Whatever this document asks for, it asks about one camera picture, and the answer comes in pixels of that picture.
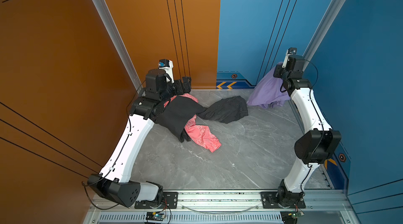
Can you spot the green circuit board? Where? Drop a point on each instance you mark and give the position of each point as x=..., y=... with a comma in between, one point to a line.
x=155, y=217
x=291, y=217

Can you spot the pink patterned jacket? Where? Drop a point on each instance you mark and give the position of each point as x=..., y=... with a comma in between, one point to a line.
x=201, y=135

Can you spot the dark grey denim garment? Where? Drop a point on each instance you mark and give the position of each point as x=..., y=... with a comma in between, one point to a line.
x=226, y=110

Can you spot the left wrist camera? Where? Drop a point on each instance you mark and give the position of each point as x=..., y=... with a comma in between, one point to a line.
x=167, y=66

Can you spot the right green circuit board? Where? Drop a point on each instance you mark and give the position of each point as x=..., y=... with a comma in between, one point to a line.
x=291, y=217

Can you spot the purple t-shirt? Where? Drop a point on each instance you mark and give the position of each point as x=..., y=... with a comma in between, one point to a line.
x=267, y=92

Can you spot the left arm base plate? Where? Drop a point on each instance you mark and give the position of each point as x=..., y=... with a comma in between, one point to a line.
x=166, y=198

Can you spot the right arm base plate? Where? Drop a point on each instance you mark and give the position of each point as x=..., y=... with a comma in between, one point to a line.
x=276, y=200

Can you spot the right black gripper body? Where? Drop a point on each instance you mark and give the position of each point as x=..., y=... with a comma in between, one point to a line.
x=280, y=72

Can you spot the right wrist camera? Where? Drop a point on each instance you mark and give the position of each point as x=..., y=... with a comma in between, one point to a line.
x=291, y=52

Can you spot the aluminium front rail frame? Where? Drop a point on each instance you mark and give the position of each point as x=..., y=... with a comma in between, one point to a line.
x=229, y=206

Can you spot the left green circuit board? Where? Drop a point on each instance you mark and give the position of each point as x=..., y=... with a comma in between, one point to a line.
x=155, y=217

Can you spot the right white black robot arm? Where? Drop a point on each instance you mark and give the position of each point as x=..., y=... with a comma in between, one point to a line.
x=319, y=140

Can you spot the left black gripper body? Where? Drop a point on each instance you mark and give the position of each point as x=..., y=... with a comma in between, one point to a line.
x=174, y=89

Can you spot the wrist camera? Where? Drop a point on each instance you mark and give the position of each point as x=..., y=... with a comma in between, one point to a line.
x=167, y=66
x=291, y=52

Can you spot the black sweatshirt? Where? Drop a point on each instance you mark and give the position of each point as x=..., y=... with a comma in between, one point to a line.
x=177, y=113

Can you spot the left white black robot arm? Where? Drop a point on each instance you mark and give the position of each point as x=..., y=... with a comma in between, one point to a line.
x=113, y=181

